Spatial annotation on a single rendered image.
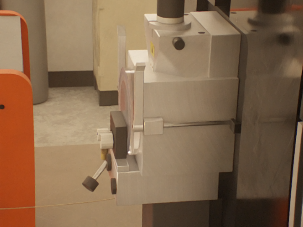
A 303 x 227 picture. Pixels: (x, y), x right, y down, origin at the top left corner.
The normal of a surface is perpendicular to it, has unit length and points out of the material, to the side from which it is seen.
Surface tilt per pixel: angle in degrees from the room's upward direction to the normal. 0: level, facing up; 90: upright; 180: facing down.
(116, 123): 0
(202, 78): 0
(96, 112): 0
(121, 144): 90
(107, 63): 90
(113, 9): 90
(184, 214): 90
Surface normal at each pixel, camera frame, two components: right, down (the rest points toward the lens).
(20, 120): 0.17, 0.37
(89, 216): 0.03, -0.93
